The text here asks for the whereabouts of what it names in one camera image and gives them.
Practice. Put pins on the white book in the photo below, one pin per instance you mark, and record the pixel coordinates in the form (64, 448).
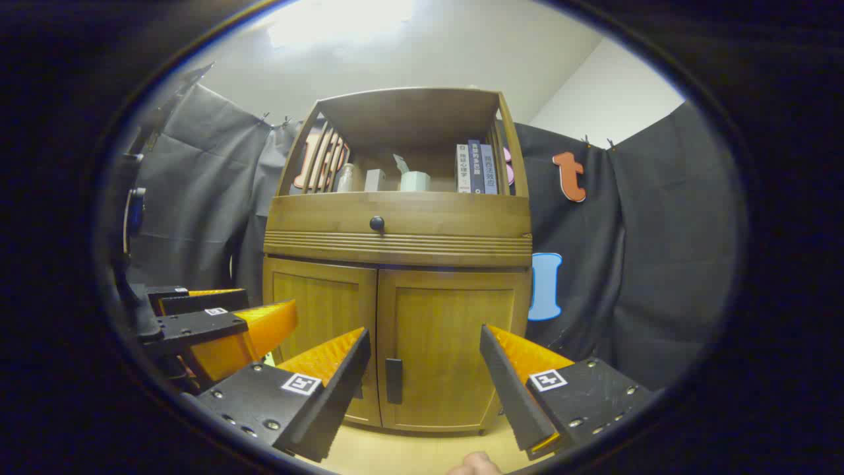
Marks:
(463, 171)

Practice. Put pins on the wooden shoe cabinet door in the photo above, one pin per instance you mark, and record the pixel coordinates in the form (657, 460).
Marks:
(448, 330)
(316, 297)

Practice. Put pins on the small white box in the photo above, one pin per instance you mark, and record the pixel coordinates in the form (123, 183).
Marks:
(375, 181)

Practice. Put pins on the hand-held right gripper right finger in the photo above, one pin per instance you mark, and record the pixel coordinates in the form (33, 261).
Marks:
(511, 396)

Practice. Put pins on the clear bottle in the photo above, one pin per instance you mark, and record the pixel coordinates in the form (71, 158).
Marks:
(348, 178)

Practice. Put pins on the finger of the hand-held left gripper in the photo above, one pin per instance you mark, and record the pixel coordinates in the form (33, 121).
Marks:
(198, 326)
(198, 302)

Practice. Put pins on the wooden drawer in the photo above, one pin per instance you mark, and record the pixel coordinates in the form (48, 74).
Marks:
(448, 221)

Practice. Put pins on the white cup with tissue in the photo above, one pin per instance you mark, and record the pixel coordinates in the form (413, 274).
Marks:
(415, 181)

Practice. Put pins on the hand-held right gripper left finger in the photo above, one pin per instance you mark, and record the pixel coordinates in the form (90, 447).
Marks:
(343, 396)

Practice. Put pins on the wooden double-door shoe cabinet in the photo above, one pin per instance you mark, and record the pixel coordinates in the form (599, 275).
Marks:
(409, 119)

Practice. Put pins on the black drawer knob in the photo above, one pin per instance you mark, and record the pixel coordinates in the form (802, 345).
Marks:
(376, 223)

